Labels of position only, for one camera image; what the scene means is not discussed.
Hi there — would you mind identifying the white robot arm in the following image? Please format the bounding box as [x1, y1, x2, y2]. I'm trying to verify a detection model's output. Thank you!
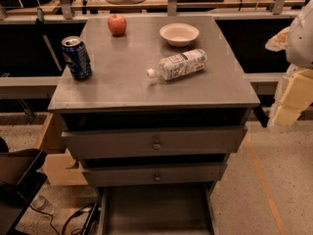
[265, 0, 313, 127]

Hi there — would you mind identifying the grey middle drawer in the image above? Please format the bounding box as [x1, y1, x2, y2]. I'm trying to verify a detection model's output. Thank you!
[81, 163, 227, 187]

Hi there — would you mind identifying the grey bottom drawer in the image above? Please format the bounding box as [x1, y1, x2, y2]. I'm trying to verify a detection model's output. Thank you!
[97, 183, 217, 235]

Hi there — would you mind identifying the white bowl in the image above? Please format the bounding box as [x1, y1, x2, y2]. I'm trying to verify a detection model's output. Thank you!
[159, 23, 200, 47]

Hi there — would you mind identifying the clear plastic cup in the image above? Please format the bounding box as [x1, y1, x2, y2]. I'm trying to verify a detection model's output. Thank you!
[31, 195, 54, 214]

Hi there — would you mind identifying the blue soda can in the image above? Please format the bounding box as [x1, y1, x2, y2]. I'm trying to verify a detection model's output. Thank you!
[62, 36, 92, 80]

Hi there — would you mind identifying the red apple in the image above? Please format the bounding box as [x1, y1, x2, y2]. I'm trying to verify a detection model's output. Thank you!
[108, 15, 127, 35]

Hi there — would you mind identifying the grey drawer cabinet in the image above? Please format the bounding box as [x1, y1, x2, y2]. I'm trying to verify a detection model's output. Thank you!
[47, 15, 261, 194]

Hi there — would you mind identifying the black cable on floor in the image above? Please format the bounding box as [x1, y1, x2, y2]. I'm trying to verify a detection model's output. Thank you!
[28, 202, 99, 235]

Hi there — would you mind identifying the black bin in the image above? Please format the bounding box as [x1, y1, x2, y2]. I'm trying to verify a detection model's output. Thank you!
[0, 149, 47, 235]

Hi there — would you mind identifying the clear plastic water bottle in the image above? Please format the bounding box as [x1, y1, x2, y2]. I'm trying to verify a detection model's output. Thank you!
[147, 49, 207, 81]

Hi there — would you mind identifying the wooden box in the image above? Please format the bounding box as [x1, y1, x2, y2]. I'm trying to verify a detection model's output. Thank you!
[34, 113, 87, 186]

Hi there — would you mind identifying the grey top drawer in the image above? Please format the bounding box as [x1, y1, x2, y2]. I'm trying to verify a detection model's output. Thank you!
[62, 126, 246, 160]

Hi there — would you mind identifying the grey drawer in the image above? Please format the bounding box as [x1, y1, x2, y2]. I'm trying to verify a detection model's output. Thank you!
[62, 126, 246, 160]
[81, 163, 227, 187]
[97, 183, 217, 235]

